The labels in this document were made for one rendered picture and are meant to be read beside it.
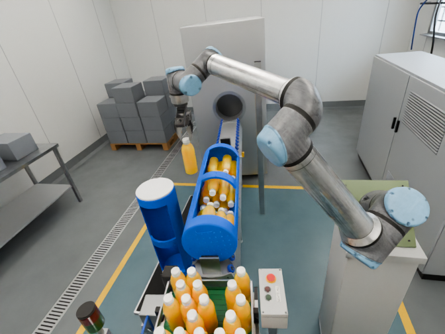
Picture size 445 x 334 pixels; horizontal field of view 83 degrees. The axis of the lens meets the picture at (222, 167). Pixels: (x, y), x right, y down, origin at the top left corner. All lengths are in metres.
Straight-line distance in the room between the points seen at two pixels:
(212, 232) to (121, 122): 4.04
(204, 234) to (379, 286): 0.89
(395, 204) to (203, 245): 0.85
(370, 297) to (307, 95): 1.16
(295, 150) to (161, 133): 4.15
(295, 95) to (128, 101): 4.19
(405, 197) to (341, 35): 5.17
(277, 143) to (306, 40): 5.36
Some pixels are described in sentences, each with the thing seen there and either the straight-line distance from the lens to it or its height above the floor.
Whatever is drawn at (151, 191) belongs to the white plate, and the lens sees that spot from 1.91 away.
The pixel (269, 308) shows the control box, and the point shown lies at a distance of 1.12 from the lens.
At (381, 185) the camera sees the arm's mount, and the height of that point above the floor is 1.30.
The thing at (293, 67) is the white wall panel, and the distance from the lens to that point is 6.08.
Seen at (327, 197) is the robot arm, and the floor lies 1.54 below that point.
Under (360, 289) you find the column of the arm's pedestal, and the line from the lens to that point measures 1.58.
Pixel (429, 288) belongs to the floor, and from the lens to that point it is 2.84.
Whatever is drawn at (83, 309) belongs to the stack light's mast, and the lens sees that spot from 1.11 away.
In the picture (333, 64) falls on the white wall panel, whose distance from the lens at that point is 6.17.
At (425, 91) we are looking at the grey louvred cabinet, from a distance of 2.69.
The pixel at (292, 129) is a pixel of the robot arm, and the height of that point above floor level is 1.79.
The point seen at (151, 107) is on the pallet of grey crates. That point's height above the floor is 0.84.
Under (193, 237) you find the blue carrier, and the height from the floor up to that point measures 1.14.
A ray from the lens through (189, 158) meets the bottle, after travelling 1.40.
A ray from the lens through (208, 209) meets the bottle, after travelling 1.36.
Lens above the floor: 2.08
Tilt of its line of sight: 31 degrees down
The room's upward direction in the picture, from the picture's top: 7 degrees counter-clockwise
